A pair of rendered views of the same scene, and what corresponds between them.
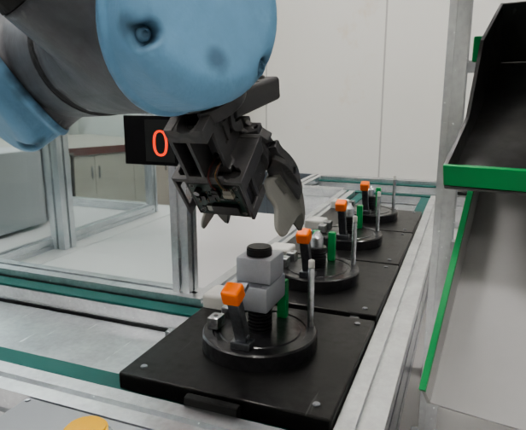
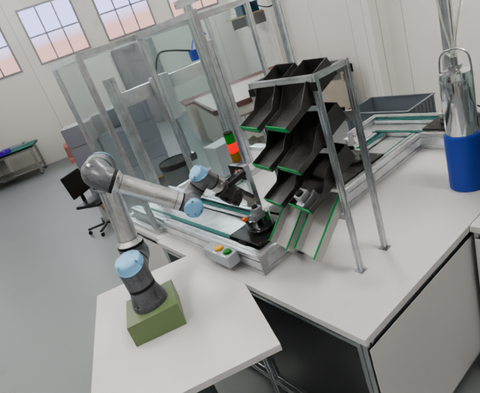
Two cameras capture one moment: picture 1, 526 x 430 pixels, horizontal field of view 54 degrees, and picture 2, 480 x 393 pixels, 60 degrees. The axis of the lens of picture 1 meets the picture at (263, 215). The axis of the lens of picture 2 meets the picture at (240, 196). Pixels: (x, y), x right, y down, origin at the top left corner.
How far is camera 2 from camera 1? 150 cm
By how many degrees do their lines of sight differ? 36
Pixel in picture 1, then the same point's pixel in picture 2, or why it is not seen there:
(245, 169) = (232, 199)
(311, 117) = (435, 27)
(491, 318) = (289, 224)
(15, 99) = not seen: hidden behind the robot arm
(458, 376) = (281, 238)
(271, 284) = (256, 214)
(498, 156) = (278, 192)
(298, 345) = (264, 228)
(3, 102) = not seen: hidden behind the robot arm
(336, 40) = not seen: outside the picture
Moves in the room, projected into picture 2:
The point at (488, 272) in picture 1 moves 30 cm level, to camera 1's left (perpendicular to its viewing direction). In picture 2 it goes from (291, 214) to (234, 215)
